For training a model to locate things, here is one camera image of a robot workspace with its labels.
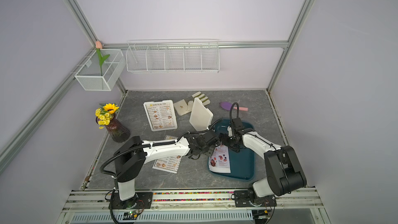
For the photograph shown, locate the small white mesh basket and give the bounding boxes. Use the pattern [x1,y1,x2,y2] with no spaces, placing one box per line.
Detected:
[75,49,126,91]

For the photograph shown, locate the teal plastic tray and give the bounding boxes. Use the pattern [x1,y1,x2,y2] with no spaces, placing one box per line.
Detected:
[208,118,255,181]

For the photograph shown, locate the dim sum menu sheet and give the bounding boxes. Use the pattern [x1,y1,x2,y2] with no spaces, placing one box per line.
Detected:
[152,135,182,174]

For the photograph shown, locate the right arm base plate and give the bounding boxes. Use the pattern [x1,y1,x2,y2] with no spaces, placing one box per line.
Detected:
[231,189,277,207]

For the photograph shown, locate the pink artificial tulip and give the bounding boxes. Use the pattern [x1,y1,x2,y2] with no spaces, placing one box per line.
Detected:
[95,40,110,76]

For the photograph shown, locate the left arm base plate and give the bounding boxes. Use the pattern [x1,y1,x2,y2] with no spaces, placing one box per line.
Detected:
[110,191,153,209]

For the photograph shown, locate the dim sum menu in holder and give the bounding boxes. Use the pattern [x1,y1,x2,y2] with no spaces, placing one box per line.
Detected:
[146,103,176,131]

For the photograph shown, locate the white menu holder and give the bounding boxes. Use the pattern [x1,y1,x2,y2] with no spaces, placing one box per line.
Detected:
[189,98,214,131]
[143,100,178,132]

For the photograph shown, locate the aluminium front rail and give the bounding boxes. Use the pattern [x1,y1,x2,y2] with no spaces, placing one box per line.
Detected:
[57,188,330,224]

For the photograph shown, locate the long white wire basket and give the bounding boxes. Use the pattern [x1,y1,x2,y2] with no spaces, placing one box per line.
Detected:
[126,39,220,73]

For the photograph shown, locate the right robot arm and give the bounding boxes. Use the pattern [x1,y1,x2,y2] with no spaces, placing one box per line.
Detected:
[222,118,307,200]

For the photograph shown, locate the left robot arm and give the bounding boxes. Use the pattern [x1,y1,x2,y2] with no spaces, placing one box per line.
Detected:
[114,130,220,201]

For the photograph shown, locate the yellow sunflower bouquet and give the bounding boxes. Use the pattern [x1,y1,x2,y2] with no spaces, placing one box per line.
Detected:
[95,103,120,129]

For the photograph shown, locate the special menu sheet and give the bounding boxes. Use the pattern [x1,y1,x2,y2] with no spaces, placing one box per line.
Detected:
[208,145,231,174]

